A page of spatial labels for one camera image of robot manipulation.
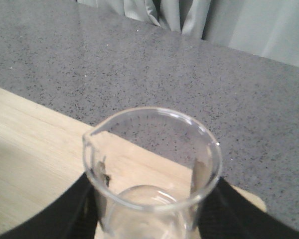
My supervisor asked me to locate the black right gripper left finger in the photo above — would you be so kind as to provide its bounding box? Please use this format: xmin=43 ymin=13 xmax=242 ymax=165
xmin=0 ymin=173 xmax=99 ymax=239

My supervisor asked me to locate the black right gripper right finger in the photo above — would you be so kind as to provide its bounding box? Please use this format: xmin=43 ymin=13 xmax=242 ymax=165
xmin=198 ymin=177 xmax=299 ymax=239

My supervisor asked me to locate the clear glass beaker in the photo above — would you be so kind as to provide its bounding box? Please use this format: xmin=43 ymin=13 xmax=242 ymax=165
xmin=82 ymin=107 xmax=222 ymax=239

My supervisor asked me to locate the wooden cutting board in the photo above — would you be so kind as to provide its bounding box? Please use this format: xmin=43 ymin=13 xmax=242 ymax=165
xmin=0 ymin=88 xmax=266 ymax=235

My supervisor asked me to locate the grey curtain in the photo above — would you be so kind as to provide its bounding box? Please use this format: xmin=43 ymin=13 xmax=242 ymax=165
xmin=84 ymin=0 xmax=299 ymax=67

